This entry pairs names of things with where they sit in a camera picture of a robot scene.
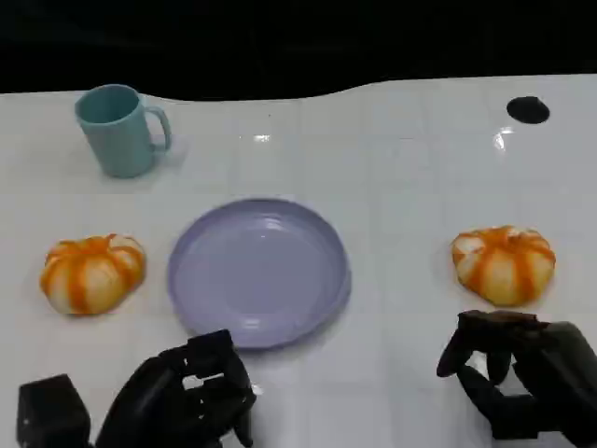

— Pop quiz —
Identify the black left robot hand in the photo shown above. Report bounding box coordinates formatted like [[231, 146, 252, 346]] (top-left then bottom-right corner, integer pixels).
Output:
[[94, 329, 257, 448]]

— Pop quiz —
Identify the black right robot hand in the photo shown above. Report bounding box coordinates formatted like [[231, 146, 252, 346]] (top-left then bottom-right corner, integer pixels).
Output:
[[436, 310, 597, 448]]

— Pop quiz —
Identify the orange white toy bread roll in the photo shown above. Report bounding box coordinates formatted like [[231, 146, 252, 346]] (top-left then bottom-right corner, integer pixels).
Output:
[[39, 233, 148, 316], [451, 225, 557, 308]]

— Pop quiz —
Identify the lilac plate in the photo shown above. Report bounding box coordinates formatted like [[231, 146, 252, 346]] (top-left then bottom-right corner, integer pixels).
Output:
[[167, 198, 353, 352]]

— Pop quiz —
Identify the black round table grommet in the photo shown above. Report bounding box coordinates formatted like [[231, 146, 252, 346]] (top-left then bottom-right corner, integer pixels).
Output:
[[506, 96, 550, 125]]

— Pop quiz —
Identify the pale green mug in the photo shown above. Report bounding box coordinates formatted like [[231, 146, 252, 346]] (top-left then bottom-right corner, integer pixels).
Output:
[[74, 84, 173, 179]]

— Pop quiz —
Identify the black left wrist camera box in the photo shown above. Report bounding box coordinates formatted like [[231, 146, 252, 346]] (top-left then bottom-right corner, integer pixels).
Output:
[[17, 372, 92, 448]]

